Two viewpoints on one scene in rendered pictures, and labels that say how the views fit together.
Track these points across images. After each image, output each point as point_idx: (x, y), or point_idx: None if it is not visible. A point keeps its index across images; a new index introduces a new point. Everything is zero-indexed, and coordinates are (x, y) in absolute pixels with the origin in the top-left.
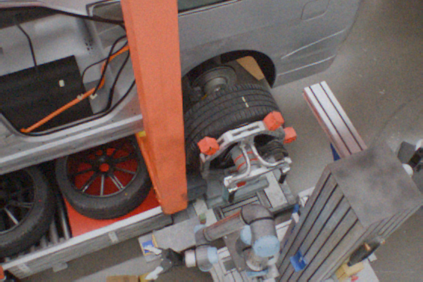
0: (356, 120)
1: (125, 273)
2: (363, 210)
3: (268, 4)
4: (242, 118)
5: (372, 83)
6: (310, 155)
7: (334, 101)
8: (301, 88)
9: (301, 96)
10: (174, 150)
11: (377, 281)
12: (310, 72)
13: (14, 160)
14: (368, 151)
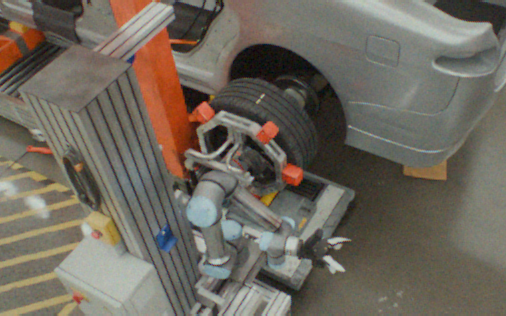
0: (457, 285)
1: None
2: (37, 81)
3: (324, 9)
4: (241, 107)
5: None
6: (368, 269)
7: (152, 20)
8: (438, 213)
9: (427, 218)
10: (145, 69)
11: (134, 284)
12: (391, 153)
13: None
14: (109, 59)
